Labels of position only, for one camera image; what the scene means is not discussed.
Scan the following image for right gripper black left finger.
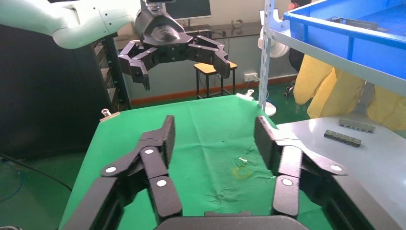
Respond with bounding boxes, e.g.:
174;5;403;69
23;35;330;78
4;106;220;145
62;115;184;230

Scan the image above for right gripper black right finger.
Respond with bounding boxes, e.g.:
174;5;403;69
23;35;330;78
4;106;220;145
253;115;397;230

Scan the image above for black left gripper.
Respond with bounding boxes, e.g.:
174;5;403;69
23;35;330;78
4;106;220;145
118;6;232;92

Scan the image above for yellow topped black stool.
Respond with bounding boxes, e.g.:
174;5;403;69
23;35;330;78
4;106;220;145
194;62;238;99

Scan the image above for dark grey connector strip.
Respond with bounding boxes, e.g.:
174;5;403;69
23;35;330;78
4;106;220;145
323;129;362;148

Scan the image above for black computer monitor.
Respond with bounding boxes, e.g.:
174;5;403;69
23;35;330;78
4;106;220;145
165;0;212;20

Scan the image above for green table cloth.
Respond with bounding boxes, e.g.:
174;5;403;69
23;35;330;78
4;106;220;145
58;95;334;230

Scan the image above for silver binder clip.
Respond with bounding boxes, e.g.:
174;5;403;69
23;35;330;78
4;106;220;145
236;89;256;102
99;108;121;123

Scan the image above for black office chair casters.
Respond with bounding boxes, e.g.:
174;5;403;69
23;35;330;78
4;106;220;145
283;80;297;97

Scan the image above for black drawer rack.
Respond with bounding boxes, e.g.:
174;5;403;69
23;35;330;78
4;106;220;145
90;33;131;112

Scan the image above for light grey connector strip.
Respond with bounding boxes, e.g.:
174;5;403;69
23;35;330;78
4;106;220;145
338;119;376;134

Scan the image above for dark topped lab bench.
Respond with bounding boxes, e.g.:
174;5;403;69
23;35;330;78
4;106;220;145
114;21;263;44

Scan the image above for yellow mesh bag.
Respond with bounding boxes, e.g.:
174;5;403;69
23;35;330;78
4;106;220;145
292;54;406;131

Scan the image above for white metal shelf rack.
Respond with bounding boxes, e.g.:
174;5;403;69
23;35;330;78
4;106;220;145
257;0;406;112

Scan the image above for person in dark clothes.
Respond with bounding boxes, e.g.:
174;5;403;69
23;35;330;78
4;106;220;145
287;0;313;73

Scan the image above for white round base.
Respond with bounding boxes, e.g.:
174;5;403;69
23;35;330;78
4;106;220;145
257;25;291;117

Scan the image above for blue plastic bin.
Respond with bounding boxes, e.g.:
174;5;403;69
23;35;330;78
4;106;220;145
283;0;406;80

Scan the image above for metal plate with black insert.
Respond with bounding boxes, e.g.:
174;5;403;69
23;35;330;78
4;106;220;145
328;16;390;33

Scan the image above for black floor cable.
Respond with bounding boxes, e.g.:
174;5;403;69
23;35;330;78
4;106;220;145
0;154;73;191

